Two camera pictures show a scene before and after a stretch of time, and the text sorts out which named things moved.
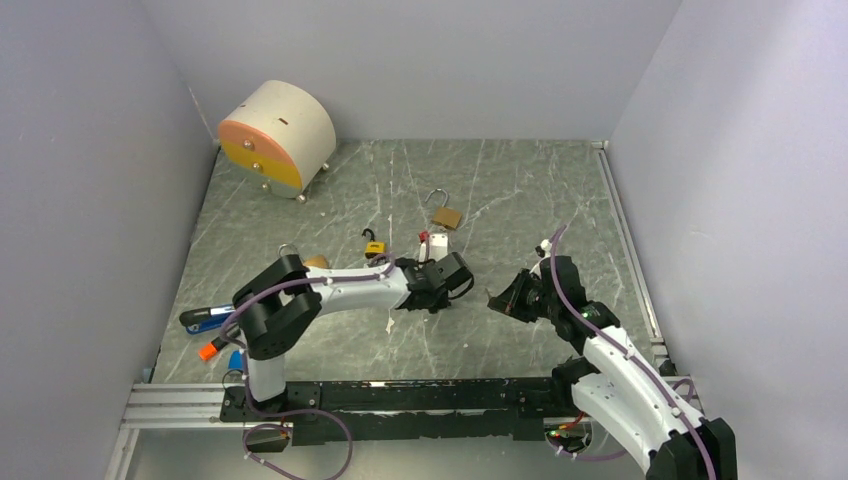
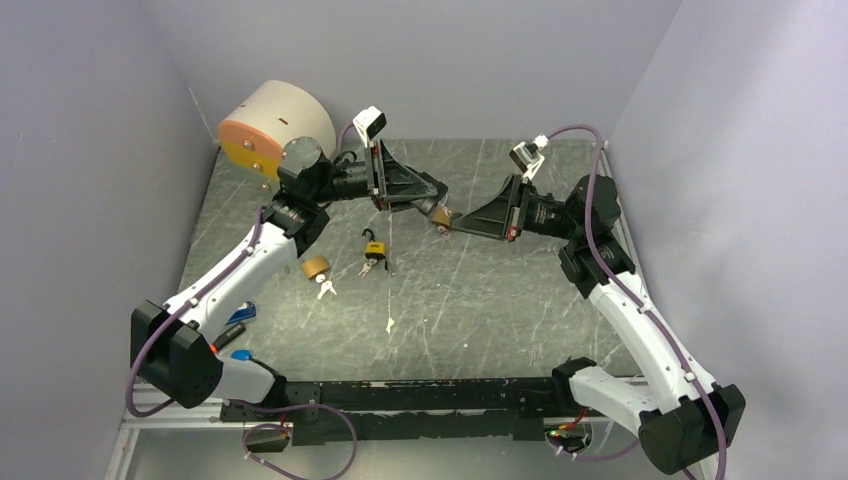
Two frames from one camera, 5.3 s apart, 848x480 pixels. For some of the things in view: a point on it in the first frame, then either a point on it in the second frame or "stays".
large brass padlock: [445, 215] stays
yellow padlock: [373, 248] stays
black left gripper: [442, 303] to [389, 182]
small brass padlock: [315, 261] stays
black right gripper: [510, 301] to [493, 217]
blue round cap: [235, 361] stays
